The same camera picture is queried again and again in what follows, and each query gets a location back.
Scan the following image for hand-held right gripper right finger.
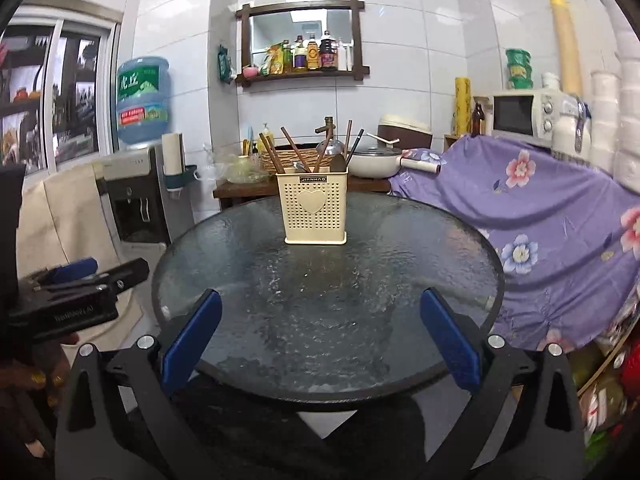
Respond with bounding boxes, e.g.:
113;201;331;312
419;287;587;480

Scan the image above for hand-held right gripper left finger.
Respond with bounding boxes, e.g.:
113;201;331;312
54;289;223;480

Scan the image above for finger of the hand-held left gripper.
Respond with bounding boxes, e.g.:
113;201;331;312
32;257;99;286
97;258;151;292

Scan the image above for cream plastic utensil holder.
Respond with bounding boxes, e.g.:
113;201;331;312
276;172;349;246

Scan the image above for brown wooden chopstick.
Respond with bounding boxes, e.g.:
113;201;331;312
261;134;285;175
257;132;278;175
280;126;303;173
314;132;335;173

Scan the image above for person's left hand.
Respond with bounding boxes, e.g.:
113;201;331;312
0;332;81;411

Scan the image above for water dispenser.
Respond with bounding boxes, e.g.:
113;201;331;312
95;147;196;256

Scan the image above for dark wooden side table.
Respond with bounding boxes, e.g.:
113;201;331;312
212;180;392;211

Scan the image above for clear plastic bag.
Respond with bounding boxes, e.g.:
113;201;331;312
202;145;271;185

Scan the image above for person's dark clothing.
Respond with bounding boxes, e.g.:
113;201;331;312
170;375;481;480

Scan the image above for purple floral cloth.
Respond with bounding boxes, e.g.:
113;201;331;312
387;134;640;352

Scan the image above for sliding window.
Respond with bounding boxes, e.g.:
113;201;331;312
0;0;123;176

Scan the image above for blue water jug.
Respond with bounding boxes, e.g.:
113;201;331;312
116;56;171;150

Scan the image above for red plastic bag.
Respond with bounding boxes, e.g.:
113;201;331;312
620;340;640;401

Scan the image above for white pan with lid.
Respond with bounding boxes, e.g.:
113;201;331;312
348;146;448;179

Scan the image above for yellow dish soap bottle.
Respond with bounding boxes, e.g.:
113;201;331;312
256;122;277;156

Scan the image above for wicker basin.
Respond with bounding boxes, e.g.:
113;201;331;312
257;147;351;173

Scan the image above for brown cream rice cooker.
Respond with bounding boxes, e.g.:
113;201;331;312
376;116;433;150

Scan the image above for green packet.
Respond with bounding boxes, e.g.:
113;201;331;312
217;45;236;83

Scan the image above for white microwave oven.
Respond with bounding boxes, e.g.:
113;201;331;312
492;88;576;142

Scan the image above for white electric kettle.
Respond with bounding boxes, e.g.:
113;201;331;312
551;100;593;158

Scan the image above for yellow cling wrap roll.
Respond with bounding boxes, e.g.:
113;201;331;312
454;77;473;137

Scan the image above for yellow snack packet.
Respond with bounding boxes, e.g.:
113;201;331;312
265;44;285;75

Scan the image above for row of condiment bottles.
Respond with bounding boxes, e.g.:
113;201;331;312
282;30;353;75

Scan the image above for wooden framed mirror shelf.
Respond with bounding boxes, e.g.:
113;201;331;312
235;0;371;88

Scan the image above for tall stack of paper cups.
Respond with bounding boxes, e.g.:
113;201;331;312
547;0;583;97

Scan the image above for teal wall holder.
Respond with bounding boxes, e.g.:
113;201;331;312
165;164;201;193

